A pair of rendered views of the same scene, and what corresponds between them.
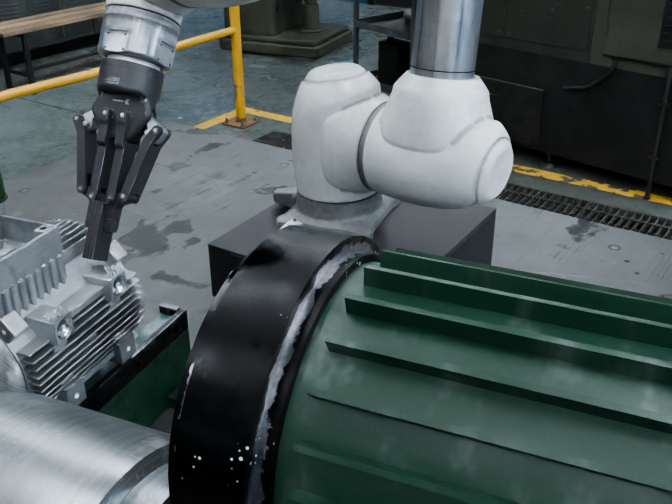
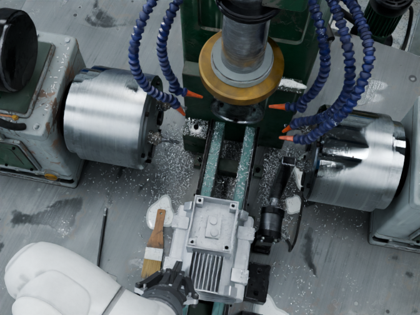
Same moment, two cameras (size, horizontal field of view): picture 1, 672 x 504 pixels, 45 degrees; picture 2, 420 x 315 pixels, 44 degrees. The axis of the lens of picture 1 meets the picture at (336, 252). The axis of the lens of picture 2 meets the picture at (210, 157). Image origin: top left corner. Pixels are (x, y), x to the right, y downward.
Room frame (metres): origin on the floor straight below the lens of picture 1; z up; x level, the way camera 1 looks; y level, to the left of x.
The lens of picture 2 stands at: (1.08, 0.30, 2.26)
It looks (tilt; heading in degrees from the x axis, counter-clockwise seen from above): 67 degrees down; 166
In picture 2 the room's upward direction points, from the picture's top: 1 degrees clockwise
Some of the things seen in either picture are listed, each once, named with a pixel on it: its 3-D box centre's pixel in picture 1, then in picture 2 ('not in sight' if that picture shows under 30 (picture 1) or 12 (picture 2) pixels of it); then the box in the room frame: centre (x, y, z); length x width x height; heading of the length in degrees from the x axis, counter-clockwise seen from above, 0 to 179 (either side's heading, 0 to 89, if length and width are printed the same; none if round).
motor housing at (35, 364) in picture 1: (32, 322); (209, 254); (0.82, 0.37, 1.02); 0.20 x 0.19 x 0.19; 158
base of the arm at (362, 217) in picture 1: (329, 198); not in sight; (1.36, 0.01, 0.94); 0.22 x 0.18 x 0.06; 68
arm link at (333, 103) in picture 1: (341, 128); not in sight; (1.34, -0.01, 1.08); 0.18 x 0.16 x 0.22; 52
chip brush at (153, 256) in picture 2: not in sight; (155, 243); (0.72, 0.24, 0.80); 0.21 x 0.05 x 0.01; 160
